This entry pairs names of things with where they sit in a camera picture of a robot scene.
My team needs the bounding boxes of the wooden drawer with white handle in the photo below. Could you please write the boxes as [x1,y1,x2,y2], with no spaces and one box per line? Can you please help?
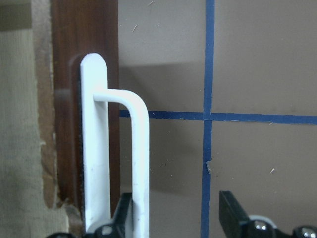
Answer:
[0,0,151,238]

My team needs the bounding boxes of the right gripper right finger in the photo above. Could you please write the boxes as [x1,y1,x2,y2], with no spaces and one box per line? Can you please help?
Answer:
[219,191,250,238]

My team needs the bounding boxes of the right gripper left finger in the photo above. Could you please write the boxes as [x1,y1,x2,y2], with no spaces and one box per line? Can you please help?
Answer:
[94,193,133,238]

